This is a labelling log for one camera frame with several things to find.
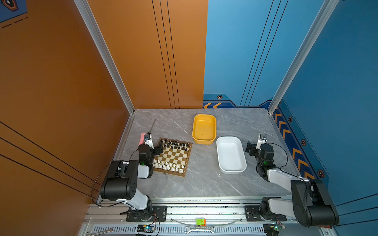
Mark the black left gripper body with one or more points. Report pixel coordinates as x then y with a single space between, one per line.
154 152

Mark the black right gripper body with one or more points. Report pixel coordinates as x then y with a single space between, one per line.
254 152

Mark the yellow plastic tray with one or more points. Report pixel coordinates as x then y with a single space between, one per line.
204 129

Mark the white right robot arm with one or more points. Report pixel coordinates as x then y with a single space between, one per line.
310 204

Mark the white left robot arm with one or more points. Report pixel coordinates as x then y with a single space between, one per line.
120 185

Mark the white chess pieces on board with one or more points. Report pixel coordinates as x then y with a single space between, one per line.
168 166

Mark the black chess pieces on board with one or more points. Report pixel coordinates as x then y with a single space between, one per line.
174 145

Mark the green circuit board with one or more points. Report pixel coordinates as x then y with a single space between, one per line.
145 229

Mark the brown chessboard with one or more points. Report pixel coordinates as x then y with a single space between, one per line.
178 157

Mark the white plastic tray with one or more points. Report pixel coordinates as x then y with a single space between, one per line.
231 156

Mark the green orange small box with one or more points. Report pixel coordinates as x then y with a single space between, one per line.
200 221

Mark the silver wrench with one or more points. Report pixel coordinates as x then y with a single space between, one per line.
189 229

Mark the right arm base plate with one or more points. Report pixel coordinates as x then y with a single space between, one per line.
255 213

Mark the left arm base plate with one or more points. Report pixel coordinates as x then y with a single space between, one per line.
150 214

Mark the aluminium left corner post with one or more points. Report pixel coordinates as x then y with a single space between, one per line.
95 32

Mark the aluminium corner post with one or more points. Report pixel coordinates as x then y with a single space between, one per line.
95 32
311 37

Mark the aluminium right corner post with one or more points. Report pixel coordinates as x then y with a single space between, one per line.
311 37

